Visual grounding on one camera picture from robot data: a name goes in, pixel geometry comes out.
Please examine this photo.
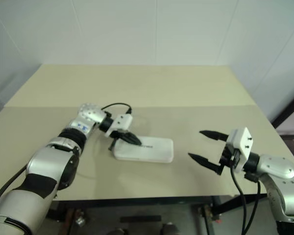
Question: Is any dark rounded shape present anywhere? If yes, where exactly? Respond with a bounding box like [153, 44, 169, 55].
[161, 222, 179, 235]

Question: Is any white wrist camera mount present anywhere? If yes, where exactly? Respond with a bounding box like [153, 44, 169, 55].
[226, 127, 254, 173]
[104, 114, 134, 138]

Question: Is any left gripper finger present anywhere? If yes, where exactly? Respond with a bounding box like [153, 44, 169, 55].
[122, 138, 142, 146]
[123, 133, 142, 143]

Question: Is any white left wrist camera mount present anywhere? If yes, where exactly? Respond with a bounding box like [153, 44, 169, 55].
[104, 114, 134, 138]

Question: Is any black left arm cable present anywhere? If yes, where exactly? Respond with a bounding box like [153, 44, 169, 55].
[100, 102, 133, 115]

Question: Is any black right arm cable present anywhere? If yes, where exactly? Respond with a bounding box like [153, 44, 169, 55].
[230, 165, 262, 235]

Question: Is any silver metal table clamp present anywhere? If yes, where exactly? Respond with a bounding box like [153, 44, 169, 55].
[73, 212, 86, 226]

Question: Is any metal bracket with red mark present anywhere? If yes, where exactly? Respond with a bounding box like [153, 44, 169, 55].
[201, 205, 222, 224]

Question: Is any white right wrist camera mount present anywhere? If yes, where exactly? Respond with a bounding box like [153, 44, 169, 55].
[226, 127, 254, 173]

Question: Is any white plastic pencil case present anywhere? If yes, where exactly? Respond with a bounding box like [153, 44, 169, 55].
[112, 136, 174, 164]

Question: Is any dark metal table frame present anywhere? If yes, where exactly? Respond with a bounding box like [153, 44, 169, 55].
[49, 194, 270, 235]

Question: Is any black slanted post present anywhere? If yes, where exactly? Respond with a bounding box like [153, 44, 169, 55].
[270, 93, 294, 129]

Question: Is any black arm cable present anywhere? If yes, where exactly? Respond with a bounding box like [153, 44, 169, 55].
[100, 102, 133, 115]
[230, 165, 262, 235]

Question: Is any black flat bar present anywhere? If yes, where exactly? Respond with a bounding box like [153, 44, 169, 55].
[119, 215, 162, 224]

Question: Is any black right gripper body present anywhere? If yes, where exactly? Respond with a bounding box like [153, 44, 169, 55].
[219, 141, 241, 172]

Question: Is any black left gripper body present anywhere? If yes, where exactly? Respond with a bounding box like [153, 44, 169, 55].
[108, 130, 129, 152]

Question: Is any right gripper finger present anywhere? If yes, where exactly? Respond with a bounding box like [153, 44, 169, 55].
[188, 153, 224, 176]
[199, 130, 229, 142]

